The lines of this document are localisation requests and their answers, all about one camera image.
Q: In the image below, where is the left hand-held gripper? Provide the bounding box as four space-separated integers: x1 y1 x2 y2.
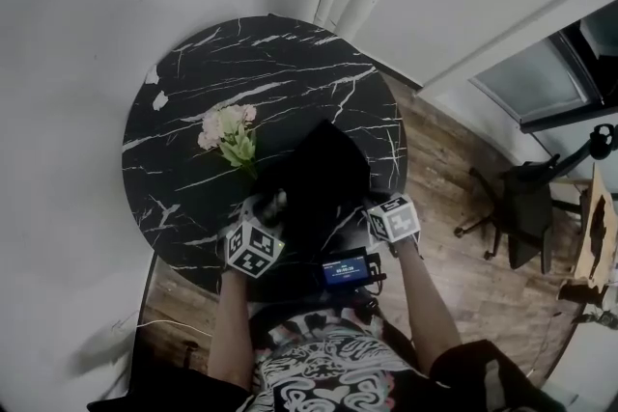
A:
223 195 287 281

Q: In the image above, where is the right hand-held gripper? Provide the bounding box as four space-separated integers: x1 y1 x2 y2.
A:
361 191 423 260

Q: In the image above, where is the black cloth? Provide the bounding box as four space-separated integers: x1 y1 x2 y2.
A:
250 119 374 258

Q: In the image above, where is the person's left forearm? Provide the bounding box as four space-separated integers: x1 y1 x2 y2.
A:
207 272 256 396

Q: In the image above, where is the person's right forearm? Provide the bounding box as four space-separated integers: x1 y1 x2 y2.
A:
395 238 464 378

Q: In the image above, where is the chest-mounted screen device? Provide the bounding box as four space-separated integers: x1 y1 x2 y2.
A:
320 246 388 294

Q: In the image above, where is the artificial pink flower bouquet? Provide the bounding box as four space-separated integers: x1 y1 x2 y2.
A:
196 102 260 180

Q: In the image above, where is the black office chair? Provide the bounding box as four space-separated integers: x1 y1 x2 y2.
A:
453 153 562 275

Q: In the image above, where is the black patterned shirt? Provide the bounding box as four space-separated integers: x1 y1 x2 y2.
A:
245 306 547 412

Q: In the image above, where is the light wooden desk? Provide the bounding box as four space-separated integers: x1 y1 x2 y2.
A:
572 163 618 291

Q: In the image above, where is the frosted glass window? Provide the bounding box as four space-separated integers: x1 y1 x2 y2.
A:
469 30 605 132

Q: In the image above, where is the black seat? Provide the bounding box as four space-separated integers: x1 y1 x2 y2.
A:
85 250 253 412

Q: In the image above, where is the white floor cable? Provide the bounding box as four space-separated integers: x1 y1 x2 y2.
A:
136 317 214 339

